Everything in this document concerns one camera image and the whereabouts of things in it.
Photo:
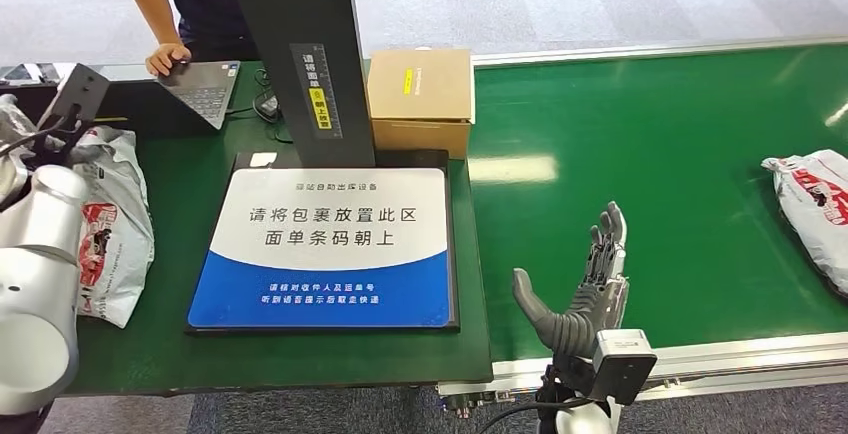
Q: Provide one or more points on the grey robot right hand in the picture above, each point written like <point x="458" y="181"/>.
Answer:
<point x="583" y="315"/>

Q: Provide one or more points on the grey red-printed plastic package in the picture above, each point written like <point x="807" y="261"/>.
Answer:
<point x="119" y="252"/>
<point x="815" y="212"/>

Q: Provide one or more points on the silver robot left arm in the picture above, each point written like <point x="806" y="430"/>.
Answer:
<point x="33" y="298"/>

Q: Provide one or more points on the metal conveyor fittings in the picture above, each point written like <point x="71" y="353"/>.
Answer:
<point x="474" y="406"/>

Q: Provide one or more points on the green conveyor belt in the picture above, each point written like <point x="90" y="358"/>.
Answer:
<point x="662" y="153"/>

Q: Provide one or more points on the brown cardboard box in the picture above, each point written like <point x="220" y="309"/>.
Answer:
<point x="417" y="86"/>

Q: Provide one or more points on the yellow box sticker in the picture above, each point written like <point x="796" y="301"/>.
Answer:
<point x="408" y="81"/>

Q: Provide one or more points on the black inbound machine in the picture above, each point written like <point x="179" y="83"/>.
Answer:
<point x="298" y="14"/>

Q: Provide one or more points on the black yellow label strip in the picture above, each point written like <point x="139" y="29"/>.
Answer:
<point x="318" y="93"/>

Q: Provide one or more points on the small white sticker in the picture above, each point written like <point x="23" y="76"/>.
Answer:
<point x="263" y="159"/>

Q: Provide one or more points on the black power adapter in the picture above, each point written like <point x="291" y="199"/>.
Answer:
<point x="269" y="106"/>

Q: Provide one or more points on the grey laptop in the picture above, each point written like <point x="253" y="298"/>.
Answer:
<point x="199" y="93"/>

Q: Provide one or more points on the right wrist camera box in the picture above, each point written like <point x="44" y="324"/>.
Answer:
<point x="623" y="365"/>

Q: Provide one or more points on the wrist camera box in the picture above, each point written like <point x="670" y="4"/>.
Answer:
<point x="76" y="96"/>
<point x="623" y="365"/>

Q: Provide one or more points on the aluminium conveyor frame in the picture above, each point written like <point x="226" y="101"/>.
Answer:
<point x="762" y="351"/>

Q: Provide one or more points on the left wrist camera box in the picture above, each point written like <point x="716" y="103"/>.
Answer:
<point x="76" y="96"/>

